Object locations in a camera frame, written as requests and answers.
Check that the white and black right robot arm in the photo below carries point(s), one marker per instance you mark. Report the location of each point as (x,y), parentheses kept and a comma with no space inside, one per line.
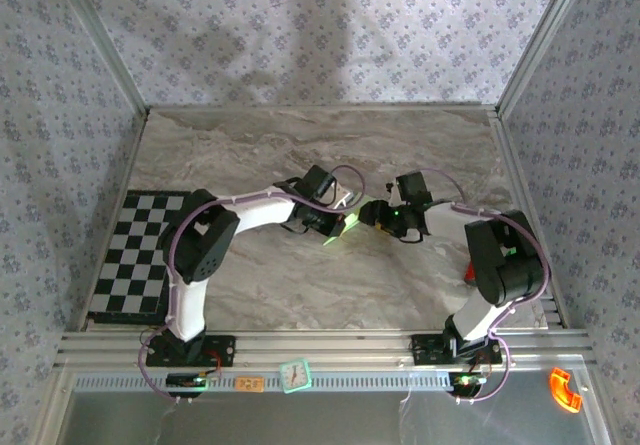
(445,220)

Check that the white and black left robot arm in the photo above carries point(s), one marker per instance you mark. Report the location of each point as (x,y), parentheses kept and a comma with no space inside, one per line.
(265,212)

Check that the small teal square clock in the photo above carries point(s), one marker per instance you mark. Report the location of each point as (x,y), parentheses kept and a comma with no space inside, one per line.
(295,376)

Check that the red lattice cylinder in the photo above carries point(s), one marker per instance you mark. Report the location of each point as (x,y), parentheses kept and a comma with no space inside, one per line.
(470,274)

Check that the orange label tag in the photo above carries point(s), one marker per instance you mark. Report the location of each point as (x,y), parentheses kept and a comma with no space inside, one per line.
(249,383)

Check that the right small circuit board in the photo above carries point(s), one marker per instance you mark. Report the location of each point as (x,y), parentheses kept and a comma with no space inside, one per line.
(467,382)

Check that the small circuit board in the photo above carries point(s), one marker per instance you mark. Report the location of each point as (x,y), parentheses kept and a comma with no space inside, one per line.
(467,382)
(185,381)

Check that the black and white checkerboard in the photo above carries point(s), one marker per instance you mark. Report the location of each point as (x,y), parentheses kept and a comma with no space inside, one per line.
(130,265)

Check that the grey metal plate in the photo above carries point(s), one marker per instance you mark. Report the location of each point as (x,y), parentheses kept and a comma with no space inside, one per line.
(350,420)

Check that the left small circuit board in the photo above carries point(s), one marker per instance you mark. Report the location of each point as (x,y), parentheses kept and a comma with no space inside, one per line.
(185,381)

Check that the orange curved plastic piece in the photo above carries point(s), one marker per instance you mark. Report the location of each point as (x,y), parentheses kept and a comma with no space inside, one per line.
(562,390)

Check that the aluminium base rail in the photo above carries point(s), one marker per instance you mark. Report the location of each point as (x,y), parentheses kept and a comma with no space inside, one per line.
(325,347)

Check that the aluminium side rail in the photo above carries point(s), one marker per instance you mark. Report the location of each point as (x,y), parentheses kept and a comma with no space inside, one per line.
(510,155)

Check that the aluminium frame post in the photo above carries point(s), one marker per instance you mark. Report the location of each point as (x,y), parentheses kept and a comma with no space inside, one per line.
(540,40)
(111,52)

